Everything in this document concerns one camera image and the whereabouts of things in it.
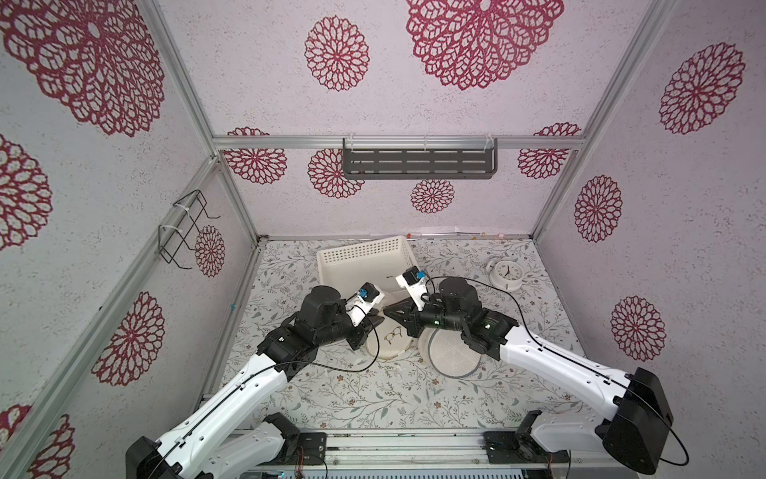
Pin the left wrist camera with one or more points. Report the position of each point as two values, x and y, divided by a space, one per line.
367 298

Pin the white round plate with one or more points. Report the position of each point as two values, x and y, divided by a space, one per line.
394 340

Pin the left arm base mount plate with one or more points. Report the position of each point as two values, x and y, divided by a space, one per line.
305 449

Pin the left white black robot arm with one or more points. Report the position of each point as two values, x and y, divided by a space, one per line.
279 357

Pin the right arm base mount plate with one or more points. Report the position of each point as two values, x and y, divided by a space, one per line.
509 447

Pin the dark grey wall shelf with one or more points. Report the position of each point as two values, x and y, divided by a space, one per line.
420 164

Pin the white round alarm clock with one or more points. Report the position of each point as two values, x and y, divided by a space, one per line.
505 275

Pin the black wire wall rack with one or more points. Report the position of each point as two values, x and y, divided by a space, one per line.
173 237

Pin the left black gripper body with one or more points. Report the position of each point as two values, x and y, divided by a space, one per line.
342 328

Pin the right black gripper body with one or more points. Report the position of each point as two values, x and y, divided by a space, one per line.
408 308

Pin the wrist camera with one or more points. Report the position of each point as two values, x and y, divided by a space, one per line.
413 280
367 298

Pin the white perforated plastic basket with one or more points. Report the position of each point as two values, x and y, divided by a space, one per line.
348 268

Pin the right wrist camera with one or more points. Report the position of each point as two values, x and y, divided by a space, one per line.
413 280

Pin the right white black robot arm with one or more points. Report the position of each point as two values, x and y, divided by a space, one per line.
632 418

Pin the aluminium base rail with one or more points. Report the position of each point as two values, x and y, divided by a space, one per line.
407 449

